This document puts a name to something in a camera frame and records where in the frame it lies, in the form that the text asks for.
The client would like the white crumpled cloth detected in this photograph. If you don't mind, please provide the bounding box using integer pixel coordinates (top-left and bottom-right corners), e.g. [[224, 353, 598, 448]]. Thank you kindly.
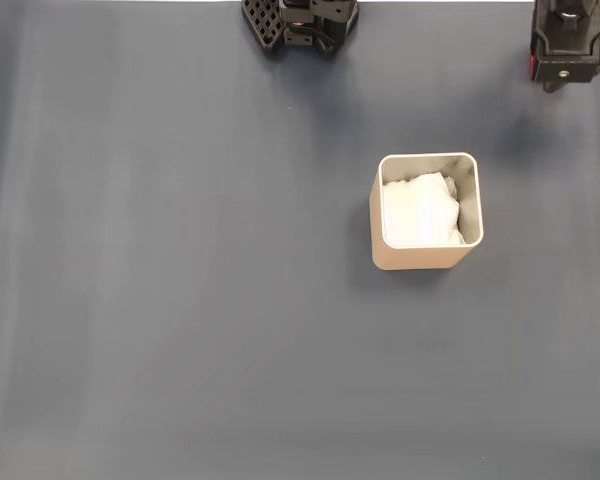
[[382, 172, 466, 247]]

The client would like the beige square box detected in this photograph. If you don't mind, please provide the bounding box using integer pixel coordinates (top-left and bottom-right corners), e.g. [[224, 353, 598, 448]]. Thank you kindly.
[[369, 152, 485, 272]]

